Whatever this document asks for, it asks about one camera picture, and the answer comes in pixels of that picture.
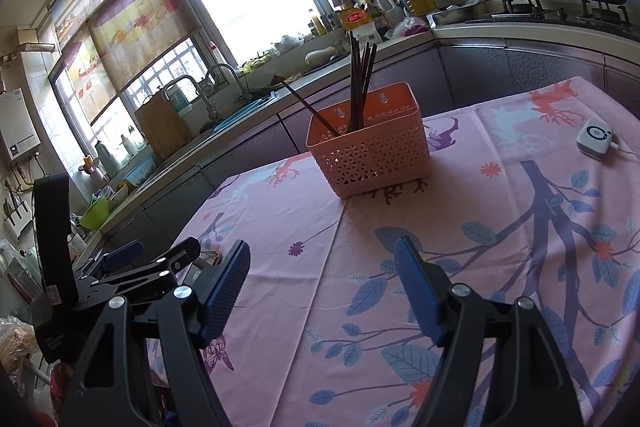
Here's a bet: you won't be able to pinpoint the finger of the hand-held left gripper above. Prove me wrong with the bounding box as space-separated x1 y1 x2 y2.
89 240 146 276
97 239 202 281

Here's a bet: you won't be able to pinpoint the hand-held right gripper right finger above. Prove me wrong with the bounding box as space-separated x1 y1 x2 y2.
394 235 586 427

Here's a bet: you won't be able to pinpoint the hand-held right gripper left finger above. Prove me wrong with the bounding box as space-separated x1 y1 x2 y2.
65 239 252 427

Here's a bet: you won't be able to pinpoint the orange plastic utensil basket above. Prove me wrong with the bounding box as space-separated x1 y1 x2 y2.
306 82 432 200

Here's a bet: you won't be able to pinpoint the bunch of brown chopsticks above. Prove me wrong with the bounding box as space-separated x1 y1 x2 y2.
348 33 379 132

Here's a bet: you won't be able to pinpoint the green plastic bowl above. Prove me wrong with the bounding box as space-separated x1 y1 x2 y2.
79 194 111 232

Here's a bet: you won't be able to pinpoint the grey bottle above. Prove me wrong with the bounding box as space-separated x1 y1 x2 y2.
95 141 119 178

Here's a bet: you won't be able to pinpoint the clear plastic bag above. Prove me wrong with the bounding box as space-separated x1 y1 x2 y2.
0 314 38 383

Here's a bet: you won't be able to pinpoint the pink printed tablecloth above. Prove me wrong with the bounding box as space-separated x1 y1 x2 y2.
150 77 640 427

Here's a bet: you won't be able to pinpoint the wooden cutting board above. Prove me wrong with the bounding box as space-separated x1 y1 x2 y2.
134 89 193 160

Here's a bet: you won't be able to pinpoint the white water heater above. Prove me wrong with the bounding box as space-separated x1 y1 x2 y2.
0 88 42 160

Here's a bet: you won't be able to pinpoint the blue plastic basin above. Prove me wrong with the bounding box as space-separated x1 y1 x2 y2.
212 99 273 132

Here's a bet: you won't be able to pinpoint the steel faucet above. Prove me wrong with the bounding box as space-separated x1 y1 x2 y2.
202 63 246 105
162 75 221 120

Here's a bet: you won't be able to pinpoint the green onions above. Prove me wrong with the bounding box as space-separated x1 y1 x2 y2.
232 84 276 100

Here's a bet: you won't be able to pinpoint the white square device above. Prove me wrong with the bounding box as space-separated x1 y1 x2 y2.
576 118 620 156

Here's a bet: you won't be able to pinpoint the printed roller blind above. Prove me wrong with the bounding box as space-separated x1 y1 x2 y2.
50 0 201 122

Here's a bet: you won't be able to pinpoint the white plastic bag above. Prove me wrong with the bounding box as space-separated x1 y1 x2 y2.
384 17 432 40

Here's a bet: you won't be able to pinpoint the steel tray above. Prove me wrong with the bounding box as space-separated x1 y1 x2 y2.
431 0 493 28

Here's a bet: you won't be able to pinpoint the oil bottle with red label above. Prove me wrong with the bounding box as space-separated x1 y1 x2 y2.
339 4 373 32

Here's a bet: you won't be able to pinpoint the white plastic jug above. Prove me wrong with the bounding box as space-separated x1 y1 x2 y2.
372 0 405 28

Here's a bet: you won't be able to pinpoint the black gas stove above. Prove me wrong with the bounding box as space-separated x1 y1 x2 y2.
465 0 640 38

